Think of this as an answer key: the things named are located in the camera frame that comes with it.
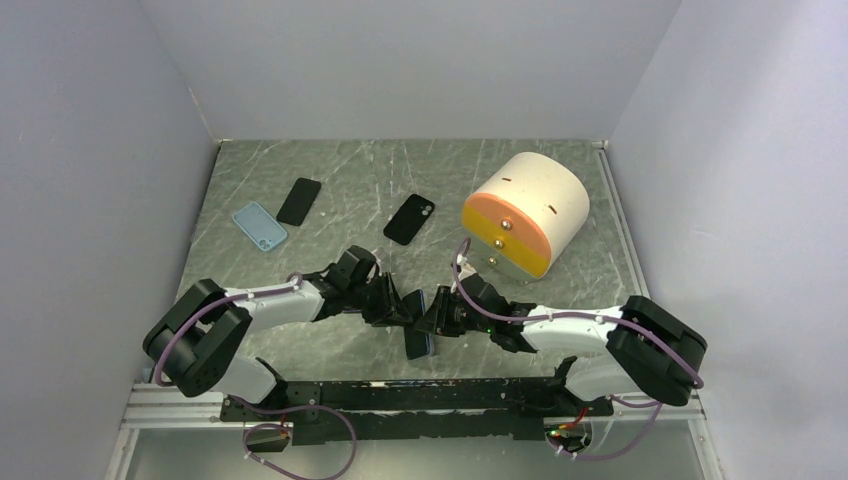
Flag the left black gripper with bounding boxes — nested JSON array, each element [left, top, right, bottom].
[[346, 272, 413, 327]]

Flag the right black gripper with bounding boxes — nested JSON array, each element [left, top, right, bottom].
[[414, 286, 493, 338]]

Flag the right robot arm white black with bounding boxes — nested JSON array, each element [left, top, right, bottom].
[[413, 274, 708, 415]]

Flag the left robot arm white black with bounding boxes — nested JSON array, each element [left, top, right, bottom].
[[142, 245, 423, 420]]

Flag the black phone face down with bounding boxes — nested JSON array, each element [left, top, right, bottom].
[[275, 177, 322, 226]]

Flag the light blue phone case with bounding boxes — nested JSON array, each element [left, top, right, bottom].
[[232, 202, 288, 252]]

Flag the white cylinder orange yellow face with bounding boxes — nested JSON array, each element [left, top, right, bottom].
[[460, 152, 590, 282]]

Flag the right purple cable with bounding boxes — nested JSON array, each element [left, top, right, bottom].
[[450, 237, 705, 392]]

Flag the purple cable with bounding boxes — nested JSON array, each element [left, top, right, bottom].
[[450, 237, 705, 392], [152, 271, 306, 389]]

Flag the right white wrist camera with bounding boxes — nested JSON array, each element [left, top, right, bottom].
[[455, 255, 477, 280]]

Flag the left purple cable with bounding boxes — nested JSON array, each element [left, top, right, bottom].
[[152, 271, 306, 389]]

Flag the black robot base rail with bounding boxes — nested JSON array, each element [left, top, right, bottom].
[[283, 377, 614, 446]]

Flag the aluminium frame rail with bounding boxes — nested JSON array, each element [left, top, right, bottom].
[[120, 383, 224, 430]]

